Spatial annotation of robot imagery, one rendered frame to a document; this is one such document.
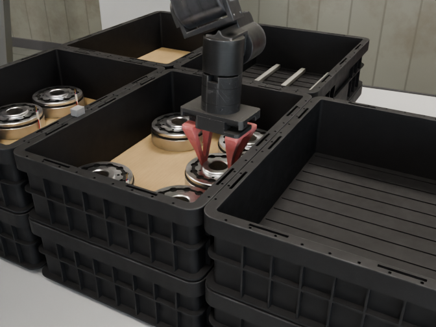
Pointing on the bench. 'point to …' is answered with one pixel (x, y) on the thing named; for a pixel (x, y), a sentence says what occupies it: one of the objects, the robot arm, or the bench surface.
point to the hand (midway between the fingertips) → (217, 163)
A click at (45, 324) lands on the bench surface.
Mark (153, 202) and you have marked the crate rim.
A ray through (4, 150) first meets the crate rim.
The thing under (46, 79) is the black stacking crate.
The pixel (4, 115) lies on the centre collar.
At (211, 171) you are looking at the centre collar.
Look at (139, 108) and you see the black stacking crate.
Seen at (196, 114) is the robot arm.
